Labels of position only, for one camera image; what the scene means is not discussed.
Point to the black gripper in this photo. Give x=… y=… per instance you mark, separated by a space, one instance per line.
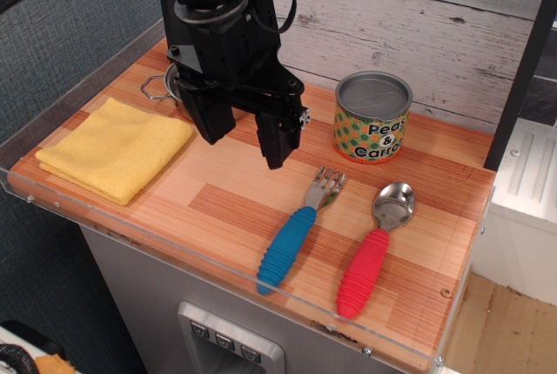
x=231 y=62

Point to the yellow cloth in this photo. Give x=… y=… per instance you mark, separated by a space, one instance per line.
x=116 y=151

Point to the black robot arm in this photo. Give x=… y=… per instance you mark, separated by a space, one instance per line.
x=226 y=54

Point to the small steel pot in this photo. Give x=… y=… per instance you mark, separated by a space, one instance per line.
x=170 y=80

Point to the peas and carrots can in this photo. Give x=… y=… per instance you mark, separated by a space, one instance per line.
x=370 y=116

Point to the grey toy fridge cabinet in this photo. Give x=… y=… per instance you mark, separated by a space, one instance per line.
x=147 y=291

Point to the silver dispenser button panel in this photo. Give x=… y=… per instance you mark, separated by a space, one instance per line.
x=216 y=345

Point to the white toy sink unit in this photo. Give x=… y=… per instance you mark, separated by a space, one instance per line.
x=516 y=247

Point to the orange object bottom corner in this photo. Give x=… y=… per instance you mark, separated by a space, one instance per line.
x=53 y=364

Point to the blue handled fork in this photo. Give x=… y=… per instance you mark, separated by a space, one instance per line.
x=284 y=248

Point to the red handled spoon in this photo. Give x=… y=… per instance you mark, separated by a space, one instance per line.
x=392 y=208

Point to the clear acrylic guard rail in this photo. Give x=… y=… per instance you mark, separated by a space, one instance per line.
x=215 y=209

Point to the black vertical post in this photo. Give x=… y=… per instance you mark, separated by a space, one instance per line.
x=525 y=72

